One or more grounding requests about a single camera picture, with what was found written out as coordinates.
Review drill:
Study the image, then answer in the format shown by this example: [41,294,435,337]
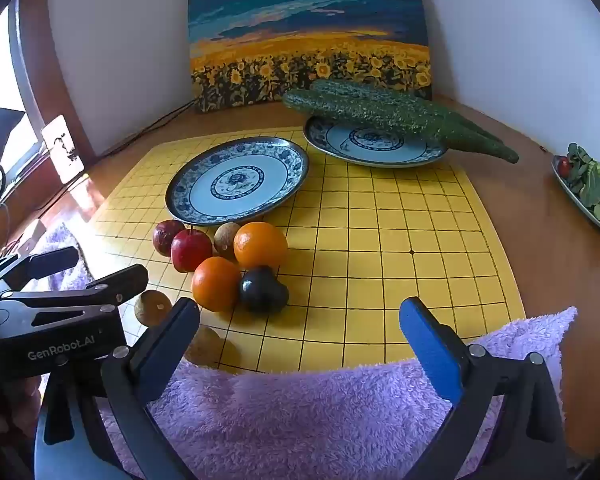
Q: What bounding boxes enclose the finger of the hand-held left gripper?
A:
[0,264,149,311]
[0,246,79,288]

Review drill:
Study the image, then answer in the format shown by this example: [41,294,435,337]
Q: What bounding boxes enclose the purple fluffy towel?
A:
[27,222,578,480]

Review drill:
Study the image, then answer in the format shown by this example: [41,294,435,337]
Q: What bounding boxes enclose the tan round fruit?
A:
[213,222,242,255]

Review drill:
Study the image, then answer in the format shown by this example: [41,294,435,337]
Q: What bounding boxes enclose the brown round fruit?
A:
[182,326,226,367]
[133,289,173,328]

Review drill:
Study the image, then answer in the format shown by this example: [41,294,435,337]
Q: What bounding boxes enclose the wooden window frame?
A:
[0,0,101,221]

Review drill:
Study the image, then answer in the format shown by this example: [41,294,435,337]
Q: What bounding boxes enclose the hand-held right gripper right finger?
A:
[399,296,569,480]

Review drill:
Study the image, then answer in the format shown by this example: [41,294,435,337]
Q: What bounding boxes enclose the black cable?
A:
[97,99,201,158]

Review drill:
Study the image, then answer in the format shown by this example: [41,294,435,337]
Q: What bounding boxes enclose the yellow grid mat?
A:
[91,126,527,373]

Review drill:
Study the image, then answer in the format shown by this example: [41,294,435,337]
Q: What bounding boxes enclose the person's left hand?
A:
[0,375,43,461]

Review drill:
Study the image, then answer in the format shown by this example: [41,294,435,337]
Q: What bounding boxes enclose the small side dish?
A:
[551,155,600,234]

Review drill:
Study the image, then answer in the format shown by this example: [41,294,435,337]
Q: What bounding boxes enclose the dark red apple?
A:
[152,219,187,257]

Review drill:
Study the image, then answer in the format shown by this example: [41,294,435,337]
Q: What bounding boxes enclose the dark purple fruit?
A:
[238,265,289,314]

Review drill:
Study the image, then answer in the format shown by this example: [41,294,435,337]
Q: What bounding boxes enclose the white printed card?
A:
[41,115,85,183]

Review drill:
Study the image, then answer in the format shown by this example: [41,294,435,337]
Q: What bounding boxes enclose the green leafy vegetables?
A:
[566,142,600,211]

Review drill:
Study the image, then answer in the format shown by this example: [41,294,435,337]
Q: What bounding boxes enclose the orange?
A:
[233,221,289,271]
[191,256,242,312]

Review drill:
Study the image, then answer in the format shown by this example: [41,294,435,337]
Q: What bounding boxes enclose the blue patterned porcelain plate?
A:
[165,136,311,226]
[302,115,449,168]

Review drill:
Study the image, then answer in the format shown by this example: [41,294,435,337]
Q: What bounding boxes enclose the sunflower field painting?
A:
[186,0,433,115]

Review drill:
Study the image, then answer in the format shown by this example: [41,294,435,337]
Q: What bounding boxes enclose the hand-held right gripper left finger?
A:
[34,296,201,480]

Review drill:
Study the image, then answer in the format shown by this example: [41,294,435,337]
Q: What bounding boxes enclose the green bumpy cucumber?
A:
[282,89,520,164]
[310,79,505,143]

